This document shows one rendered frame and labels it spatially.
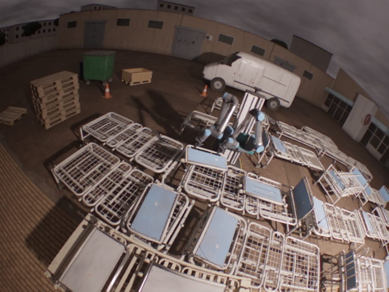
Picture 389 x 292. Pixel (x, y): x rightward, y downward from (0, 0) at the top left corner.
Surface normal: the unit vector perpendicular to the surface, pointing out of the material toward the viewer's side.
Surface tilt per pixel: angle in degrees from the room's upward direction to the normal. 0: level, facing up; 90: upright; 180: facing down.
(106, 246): 3
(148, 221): 5
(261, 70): 88
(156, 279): 6
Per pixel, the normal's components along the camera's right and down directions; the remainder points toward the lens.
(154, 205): 0.32, -0.75
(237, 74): -0.14, 0.54
